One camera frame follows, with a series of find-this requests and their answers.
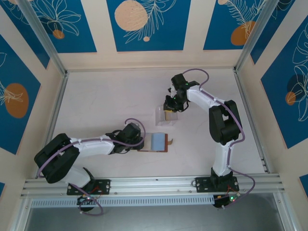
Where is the clear acrylic card stand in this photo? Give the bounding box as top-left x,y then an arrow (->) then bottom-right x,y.
154,103 -> 179,127

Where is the brown leather card holder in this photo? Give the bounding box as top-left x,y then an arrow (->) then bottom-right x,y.
137,132 -> 174,154

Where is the blue credit card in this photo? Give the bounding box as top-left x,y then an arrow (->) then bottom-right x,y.
152,133 -> 166,151

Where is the black left controller box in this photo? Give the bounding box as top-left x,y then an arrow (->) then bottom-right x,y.
77,195 -> 96,213

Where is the black controller box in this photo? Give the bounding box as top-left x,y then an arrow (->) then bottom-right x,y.
77,195 -> 96,213
213,194 -> 239,210

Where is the grey sheet metal panel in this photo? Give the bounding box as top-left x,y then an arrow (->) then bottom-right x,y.
24,206 -> 289,231

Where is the black right controller box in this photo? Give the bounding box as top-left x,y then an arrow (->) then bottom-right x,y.
213,194 -> 239,210

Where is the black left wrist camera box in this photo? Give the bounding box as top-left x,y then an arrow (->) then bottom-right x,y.
122,122 -> 142,140

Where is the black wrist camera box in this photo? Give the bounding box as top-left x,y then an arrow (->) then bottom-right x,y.
122,122 -> 142,140
170,74 -> 190,90

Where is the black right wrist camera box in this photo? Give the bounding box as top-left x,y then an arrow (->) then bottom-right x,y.
170,74 -> 190,90

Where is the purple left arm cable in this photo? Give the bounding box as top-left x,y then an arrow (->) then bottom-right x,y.
38,117 -> 146,216

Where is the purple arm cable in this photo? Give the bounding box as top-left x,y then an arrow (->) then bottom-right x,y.
38,117 -> 146,216
181,68 -> 256,209

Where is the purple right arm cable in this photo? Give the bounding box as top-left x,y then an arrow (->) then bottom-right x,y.
181,68 -> 256,209

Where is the wide aluminium base rail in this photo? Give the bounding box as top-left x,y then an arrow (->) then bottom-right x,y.
20,173 -> 286,198

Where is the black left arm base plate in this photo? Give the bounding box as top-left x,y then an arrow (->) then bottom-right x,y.
66,179 -> 111,195

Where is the grey slotted cable duct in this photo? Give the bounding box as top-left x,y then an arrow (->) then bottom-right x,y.
30,194 -> 215,208

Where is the aluminium table side rail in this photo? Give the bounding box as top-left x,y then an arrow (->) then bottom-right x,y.
233,68 -> 270,174
35,72 -> 70,179

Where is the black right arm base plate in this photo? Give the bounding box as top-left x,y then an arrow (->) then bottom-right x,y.
195,176 -> 240,193

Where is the aluminium frame post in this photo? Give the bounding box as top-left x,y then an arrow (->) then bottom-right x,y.
17,0 -> 70,77
233,0 -> 296,74

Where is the aluminium frame leg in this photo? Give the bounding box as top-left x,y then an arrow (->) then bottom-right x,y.
9,196 -> 32,231
273,192 -> 295,231

